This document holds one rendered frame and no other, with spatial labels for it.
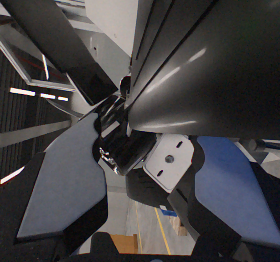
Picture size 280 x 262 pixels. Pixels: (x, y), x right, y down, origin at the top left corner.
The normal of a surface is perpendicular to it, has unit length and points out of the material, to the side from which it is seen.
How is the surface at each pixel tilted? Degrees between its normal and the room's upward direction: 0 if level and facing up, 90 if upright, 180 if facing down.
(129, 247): 90
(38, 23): 138
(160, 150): 53
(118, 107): 77
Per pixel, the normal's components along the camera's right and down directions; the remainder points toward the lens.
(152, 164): -0.52, -0.04
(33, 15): 0.85, -0.44
